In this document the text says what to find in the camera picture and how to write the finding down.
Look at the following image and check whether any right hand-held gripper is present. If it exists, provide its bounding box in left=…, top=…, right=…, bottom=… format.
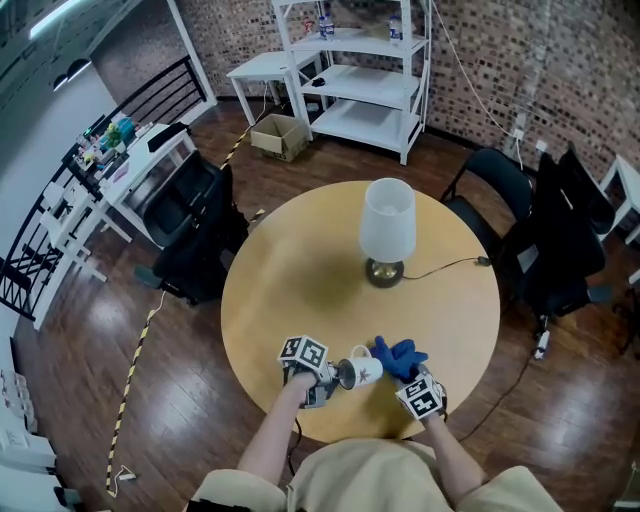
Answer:
left=394, top=363, right=448, bottom=422

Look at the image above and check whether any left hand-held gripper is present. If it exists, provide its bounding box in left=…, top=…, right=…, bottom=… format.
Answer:
left=277, top=335, right=352, bottom=410

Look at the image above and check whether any white mug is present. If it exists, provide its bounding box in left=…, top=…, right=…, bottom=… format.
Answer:
left=338, top=344, right=385, bottom=392

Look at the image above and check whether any blue cloth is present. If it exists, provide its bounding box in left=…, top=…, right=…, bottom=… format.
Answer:
left=369, top=335, right=430, bottom=382

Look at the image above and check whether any person's left forearm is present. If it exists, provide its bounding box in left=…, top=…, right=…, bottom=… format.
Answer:
left=235, top=372, right=319, bottom=486

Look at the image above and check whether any person's right forearm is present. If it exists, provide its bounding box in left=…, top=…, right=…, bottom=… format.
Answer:
left=422, top=414, right=487, bottom=501

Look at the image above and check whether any person's beige clothing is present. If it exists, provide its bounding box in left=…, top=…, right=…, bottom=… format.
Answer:
left=187, top=438, right=564, bottom=512

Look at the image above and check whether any white table lamp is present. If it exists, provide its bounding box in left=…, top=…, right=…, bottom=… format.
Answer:
left=358, top=178, right=417, bottom=290

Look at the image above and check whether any black mesh office chair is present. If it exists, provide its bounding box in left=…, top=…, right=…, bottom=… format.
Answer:
left=133, top=149, right=250, bottom=307

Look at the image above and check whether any black high-back office chair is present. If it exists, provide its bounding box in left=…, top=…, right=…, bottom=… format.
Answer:
left=499, top=141, right=617, bottom=321

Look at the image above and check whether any black folding chair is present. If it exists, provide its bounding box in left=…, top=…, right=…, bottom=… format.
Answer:
left=439, top=147, right=534, bottom=251

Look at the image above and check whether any open cardboard box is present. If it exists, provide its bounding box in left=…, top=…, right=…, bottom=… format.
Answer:
left=249, top=113, right=310, bottom=164

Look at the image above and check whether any white metal shelf rack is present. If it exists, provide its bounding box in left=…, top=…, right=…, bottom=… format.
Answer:
left=269, top=0, right=434, bottom=166

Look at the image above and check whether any long white desk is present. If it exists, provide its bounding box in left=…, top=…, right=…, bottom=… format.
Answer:
left=97, top=123, right=199, bottom=244

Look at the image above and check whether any black flat case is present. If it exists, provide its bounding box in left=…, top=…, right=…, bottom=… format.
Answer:
left=147, top=123, right=191, bottom=152

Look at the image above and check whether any white side table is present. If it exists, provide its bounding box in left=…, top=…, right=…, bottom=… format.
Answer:
left=599, top=154, right=640, bottom=286

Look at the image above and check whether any small white desk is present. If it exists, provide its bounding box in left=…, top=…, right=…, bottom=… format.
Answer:
left=37, top=182, right=109, bottom=284

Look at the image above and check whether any small white table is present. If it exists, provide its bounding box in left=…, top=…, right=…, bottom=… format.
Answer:
left=225, top=49, right=326, bottom=126

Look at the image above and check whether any white storage rack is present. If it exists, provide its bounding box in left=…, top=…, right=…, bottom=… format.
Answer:
left=0, top=369, right=81, bottom=512

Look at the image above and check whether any teal storage box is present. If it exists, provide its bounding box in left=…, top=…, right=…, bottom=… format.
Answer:
left=99, top=117, right=139, bottom=149

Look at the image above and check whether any white desk with items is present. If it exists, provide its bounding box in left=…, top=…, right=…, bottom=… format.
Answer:
left=0, top=55, right=209, bottom=322

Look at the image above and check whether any small potted plant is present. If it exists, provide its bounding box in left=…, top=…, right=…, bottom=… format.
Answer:
left=104, top=122, right=127, bottom=154

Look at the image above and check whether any black lamp cable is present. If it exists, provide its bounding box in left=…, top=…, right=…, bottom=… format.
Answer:
left=402, top=256, right=492, bottom=281

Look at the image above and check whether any yellow black striped floor cable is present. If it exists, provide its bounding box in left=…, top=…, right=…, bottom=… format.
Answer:
left=105, top=127, right=266, bottom=494

